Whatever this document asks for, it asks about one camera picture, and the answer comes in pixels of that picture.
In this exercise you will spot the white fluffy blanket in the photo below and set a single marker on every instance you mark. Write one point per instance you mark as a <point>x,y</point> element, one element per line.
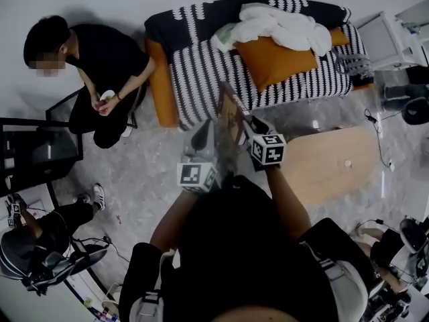
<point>285,25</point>

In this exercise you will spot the person's black clothing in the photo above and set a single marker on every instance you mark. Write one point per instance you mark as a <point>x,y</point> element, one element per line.
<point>234,247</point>

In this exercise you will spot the wooden coffee table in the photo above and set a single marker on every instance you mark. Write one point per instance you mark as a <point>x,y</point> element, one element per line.
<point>321,169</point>

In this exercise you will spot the grey knitted throw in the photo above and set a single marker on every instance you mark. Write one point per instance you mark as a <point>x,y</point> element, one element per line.
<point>355,65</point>

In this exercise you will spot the person's right forearm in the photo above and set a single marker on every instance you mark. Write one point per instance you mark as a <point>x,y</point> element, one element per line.
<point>288,203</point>

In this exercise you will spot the white cabinet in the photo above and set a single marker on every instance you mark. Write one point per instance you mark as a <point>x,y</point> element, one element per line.
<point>378,39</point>

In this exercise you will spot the brown book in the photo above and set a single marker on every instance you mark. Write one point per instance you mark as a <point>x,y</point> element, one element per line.
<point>231,112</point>

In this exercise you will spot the white power strip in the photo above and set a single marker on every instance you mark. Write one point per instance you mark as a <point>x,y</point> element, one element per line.
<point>391,165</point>

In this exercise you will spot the large orange cushion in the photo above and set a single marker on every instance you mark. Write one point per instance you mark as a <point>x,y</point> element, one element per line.
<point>278,62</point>

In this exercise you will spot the person's left forearm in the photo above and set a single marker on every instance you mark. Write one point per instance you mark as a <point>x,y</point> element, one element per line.
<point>171,220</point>

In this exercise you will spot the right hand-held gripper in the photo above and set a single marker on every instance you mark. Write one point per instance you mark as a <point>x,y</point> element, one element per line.
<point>268,153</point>

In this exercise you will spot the white round plate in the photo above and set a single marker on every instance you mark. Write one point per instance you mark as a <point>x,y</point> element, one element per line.
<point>108,96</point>

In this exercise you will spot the black metal chair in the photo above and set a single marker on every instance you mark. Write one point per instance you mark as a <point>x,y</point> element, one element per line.
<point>132,121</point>

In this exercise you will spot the black glass cabinet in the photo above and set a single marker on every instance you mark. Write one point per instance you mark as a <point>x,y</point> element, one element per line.
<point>33,153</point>

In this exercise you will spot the white round side table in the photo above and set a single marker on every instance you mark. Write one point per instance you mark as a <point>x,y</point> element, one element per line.
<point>117,294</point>

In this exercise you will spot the white worktable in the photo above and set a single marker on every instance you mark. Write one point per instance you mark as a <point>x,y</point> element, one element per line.
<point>40,309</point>

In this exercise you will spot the small orange cushion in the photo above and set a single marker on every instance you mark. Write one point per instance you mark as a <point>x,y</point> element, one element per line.
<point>338,37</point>

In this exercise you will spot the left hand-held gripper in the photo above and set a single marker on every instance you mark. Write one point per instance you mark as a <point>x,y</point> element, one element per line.
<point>191,176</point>

